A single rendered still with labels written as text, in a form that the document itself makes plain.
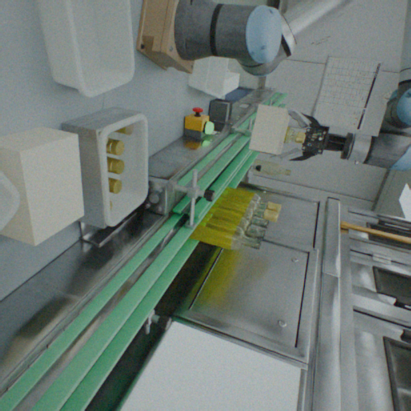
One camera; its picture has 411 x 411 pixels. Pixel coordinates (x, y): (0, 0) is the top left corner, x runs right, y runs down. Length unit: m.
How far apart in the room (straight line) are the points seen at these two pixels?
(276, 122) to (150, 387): 0.69
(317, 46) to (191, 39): 5.86
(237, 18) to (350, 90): 5.93
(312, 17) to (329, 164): 6.15
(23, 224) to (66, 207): 0.08
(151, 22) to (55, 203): 0.50
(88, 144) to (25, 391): 0.41
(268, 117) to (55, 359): 0.72
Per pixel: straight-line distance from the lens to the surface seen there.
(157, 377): 0.77
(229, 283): 0.97
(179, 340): 0.82
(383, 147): 0.93
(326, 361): 0.87
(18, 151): 0.53
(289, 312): 0.93
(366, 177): 7.17
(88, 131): 0.66
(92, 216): 0.74
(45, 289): 0.70
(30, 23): 0.64
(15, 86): 0.62
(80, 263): 0.74
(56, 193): 0.60
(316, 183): 7.21
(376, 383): 0.94
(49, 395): 0.58
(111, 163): 0.76
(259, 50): 0.83
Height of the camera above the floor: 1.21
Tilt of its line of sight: 15 degrees down
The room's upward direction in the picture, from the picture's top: 105 degrees clockwise
